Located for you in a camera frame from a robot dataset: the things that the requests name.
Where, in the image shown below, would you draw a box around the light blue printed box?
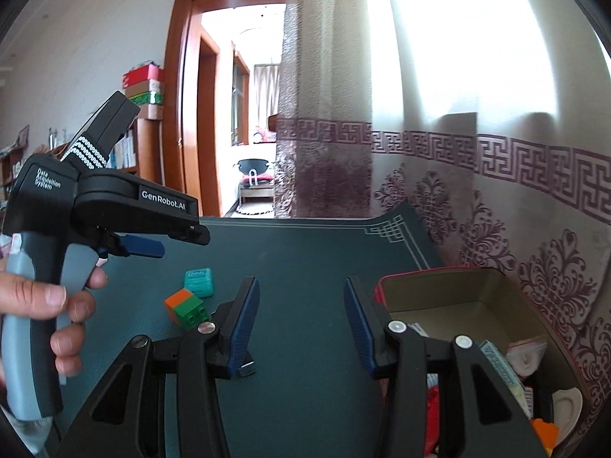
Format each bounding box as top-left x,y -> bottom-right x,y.
480,340 -> 533,419

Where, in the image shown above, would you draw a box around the white round plastic lid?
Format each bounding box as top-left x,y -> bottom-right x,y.
552,388 -> 583,445

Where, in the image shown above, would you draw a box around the red pink tin box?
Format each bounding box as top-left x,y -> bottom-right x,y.
373,266 -> 586,458

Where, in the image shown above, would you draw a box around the wooden bookshelf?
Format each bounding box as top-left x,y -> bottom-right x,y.
1,119 -> 163,203

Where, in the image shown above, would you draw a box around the black cylindrical tube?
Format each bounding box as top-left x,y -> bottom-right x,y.
238,352 -> 257,377

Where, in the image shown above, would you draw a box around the wooden door frame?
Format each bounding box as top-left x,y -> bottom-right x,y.
162,0 -> 290,218

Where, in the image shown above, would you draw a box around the person's left hand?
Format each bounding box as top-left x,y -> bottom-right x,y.
0,258 -> 108,377

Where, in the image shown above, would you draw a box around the yellow white medicine box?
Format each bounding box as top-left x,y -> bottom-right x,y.
408,323 -> 429,338

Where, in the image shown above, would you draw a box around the red long toy brick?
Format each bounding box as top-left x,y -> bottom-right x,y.
425,385 -> 440,457

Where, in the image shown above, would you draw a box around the teal table mat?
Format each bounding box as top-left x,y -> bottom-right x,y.
54,204 -> 441,457

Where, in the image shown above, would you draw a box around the stacked boxes on shelf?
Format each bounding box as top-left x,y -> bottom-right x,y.
121,61 -> 165,121

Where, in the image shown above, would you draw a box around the black wok on stand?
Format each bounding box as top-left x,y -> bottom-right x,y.
236,158 -> 275,187

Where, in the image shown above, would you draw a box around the teal dental floss box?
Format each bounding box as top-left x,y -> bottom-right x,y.
183,268 -> 215,298

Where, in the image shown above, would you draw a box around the patterned curtain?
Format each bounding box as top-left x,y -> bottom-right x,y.
273,0 -> 611,392

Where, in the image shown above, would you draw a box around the orange yellow toy brick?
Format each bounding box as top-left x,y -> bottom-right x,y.
530,419 -> 560,456

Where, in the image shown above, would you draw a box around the orange green toy brick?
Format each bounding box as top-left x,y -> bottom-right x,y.
163,289 -> 210,331

